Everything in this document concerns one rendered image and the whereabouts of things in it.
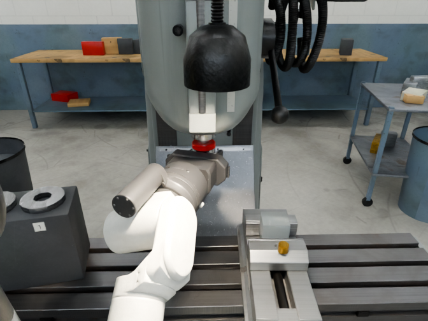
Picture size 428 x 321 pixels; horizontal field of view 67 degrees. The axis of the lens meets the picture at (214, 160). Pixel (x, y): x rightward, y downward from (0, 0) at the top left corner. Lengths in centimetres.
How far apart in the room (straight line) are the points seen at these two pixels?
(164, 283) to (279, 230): 39
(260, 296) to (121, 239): 33
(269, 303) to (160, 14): 53
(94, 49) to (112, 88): 85
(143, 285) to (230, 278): 42
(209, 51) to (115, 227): 27
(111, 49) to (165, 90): 398
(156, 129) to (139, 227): 63
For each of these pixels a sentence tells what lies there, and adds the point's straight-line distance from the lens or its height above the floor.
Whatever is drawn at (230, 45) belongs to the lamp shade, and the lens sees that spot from 33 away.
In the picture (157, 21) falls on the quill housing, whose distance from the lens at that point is 50.
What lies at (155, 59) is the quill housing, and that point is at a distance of 52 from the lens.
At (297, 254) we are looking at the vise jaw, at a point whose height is 104.
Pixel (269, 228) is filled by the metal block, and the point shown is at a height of 107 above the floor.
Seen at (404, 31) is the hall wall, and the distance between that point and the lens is 555.
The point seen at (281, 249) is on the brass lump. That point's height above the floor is 106.
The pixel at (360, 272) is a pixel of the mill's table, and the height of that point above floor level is 94.
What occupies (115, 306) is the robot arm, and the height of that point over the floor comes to 121.
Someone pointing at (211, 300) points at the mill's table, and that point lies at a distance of 76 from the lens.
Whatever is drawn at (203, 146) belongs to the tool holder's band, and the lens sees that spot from 62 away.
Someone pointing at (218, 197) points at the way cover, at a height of 95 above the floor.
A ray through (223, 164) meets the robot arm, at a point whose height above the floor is 125.
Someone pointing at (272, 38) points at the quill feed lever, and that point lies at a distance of 61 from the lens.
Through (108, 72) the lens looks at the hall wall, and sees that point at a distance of 507.
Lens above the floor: 152
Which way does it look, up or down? 27 degrees down
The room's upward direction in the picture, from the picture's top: straight up
